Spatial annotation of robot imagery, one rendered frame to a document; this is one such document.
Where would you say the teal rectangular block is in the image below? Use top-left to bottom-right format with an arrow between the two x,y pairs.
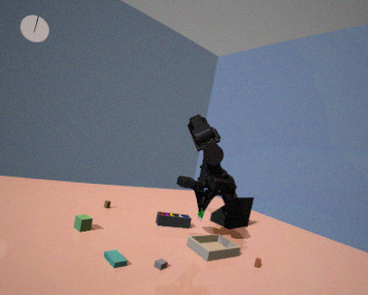
103,250 -> 127,268

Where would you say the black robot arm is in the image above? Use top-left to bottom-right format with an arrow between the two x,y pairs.
188,114 -> 238,204

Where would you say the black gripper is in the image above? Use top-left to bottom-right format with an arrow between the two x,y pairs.
177,163 -> 235,212

